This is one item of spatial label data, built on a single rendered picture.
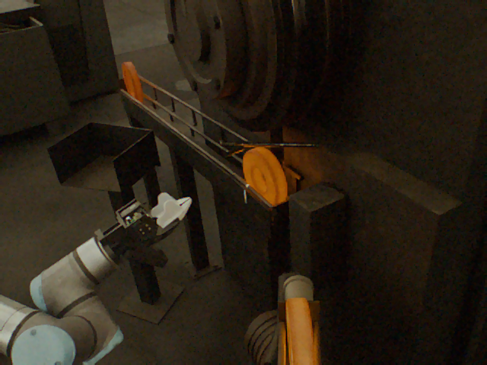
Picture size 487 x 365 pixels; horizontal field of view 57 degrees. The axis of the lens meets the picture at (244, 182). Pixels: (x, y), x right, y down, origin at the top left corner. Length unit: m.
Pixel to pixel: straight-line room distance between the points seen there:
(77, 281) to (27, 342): 0.18
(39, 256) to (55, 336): 1.48
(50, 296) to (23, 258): 1.34
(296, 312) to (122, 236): 0.44
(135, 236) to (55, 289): 0.19
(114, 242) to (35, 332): 0.25
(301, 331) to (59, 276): 0.52
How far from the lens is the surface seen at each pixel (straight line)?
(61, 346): 0.85
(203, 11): 0.89
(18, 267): 2.31
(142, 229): 0.99
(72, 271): 1.00
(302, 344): 0.71
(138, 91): 2.01
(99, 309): 1.00
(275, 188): 1.05
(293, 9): 0.77
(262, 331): 1.03
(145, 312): 1.84
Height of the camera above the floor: 1.33
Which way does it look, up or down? 33 degrees down
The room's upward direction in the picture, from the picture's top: 6 degrees counter-clockwise
